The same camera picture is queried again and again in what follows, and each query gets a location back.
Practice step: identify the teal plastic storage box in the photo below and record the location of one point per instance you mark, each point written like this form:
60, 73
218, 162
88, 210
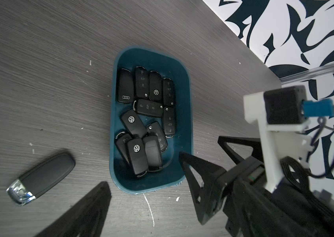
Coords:
171, 172

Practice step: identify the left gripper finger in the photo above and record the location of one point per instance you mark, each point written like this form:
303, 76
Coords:
86, 218

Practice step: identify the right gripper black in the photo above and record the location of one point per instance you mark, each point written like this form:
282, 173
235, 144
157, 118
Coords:
253, 211

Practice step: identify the black car key box front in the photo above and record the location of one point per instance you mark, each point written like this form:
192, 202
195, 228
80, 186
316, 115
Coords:
137, 157

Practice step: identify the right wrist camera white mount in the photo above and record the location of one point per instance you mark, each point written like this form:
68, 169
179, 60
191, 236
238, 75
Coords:
282, 115

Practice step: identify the black flip key silver end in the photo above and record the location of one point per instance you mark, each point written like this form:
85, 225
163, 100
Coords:
121, 143

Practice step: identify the black car key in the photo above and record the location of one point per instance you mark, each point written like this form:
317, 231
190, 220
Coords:
155, 129
141, 76
133, 124
41, 178
155, 86
153, 153
168, 93
148, 108
169, 121
125, 87

